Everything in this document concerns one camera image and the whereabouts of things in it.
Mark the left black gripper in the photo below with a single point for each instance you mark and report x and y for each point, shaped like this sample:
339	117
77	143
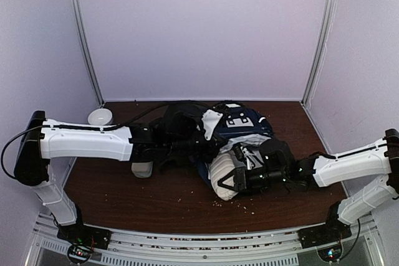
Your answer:
210	154

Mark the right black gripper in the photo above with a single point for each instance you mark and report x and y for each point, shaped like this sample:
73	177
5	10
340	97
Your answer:
240	180

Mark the beige ribbed pencil case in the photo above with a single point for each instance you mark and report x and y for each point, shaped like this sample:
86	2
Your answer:
219	168

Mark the navy blue backpack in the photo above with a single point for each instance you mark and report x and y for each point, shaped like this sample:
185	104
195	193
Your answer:
240	124

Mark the beige glasses case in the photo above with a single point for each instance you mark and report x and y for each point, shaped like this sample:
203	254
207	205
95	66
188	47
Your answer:
142	170

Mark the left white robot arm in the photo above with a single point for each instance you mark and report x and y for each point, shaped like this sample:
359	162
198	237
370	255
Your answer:
46	138

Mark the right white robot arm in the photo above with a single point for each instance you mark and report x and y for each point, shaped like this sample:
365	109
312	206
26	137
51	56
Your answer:
379	159

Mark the white patterned bowl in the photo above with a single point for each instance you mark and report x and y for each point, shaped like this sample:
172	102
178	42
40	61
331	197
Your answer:
100	117

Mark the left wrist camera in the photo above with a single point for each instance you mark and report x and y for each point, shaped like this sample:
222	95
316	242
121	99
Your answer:
210	120

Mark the front aluminium rail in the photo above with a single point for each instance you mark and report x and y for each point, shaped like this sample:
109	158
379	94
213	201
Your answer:
273	247

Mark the left aluminium frame post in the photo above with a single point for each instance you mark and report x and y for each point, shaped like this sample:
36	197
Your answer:
84	46

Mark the aluminium frame post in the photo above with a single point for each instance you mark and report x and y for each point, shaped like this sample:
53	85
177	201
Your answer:
326	24
84	46

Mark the right aluminium frame post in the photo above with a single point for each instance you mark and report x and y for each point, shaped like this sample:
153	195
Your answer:
326	24

